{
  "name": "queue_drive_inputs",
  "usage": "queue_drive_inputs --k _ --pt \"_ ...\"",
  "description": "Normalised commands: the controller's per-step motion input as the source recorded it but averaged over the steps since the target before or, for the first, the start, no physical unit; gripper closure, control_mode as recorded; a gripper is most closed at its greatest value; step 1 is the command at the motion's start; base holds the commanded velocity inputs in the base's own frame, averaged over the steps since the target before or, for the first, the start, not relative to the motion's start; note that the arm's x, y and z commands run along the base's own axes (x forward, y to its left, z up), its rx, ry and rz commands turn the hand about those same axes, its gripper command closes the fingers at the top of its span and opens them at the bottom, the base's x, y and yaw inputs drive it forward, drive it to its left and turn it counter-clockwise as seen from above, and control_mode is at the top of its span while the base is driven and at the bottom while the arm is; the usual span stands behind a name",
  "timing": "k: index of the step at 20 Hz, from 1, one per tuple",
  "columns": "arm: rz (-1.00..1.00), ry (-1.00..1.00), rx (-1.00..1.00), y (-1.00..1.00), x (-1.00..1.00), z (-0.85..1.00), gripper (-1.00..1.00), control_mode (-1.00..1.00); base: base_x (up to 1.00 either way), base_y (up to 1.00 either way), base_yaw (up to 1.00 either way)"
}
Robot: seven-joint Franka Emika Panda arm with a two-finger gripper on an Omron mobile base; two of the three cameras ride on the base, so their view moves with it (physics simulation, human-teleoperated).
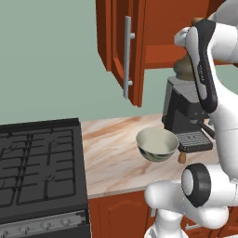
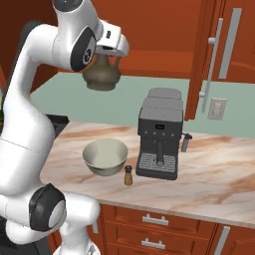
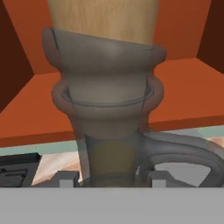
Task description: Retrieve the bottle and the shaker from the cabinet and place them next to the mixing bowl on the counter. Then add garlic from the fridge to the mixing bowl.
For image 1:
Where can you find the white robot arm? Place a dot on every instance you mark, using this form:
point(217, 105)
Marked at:
point(228, 124)

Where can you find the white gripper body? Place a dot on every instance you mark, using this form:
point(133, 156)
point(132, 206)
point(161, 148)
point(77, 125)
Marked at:
point(181, 36)

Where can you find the red wooden wall cabinet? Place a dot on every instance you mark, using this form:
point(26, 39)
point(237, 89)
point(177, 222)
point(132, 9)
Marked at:
point(161, 28)

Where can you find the red wooden base cabinet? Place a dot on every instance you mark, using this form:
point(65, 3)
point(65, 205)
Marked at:
point(117, 215)

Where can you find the black coffee machine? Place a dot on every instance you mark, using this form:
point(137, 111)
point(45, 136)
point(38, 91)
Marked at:
point(181, 108)

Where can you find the silver stove knob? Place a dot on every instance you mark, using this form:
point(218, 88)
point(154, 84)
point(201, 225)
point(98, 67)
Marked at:
point(46, 226)
point(4, 233)
point(23, 230)
point(65, 222)

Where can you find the white mixing bowl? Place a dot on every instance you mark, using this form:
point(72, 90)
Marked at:
point(157, 145)

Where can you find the brown shaker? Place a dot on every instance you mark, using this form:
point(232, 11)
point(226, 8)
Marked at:
point(196, 20)

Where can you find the black gas stove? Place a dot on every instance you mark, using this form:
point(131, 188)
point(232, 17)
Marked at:
point(40, 167)

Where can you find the olive brown bottle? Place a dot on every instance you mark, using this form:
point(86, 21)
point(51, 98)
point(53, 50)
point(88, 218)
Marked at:
point(183, 68)

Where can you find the red wooden cabinet door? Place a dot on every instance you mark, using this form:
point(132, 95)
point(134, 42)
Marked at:
point(116, 34)

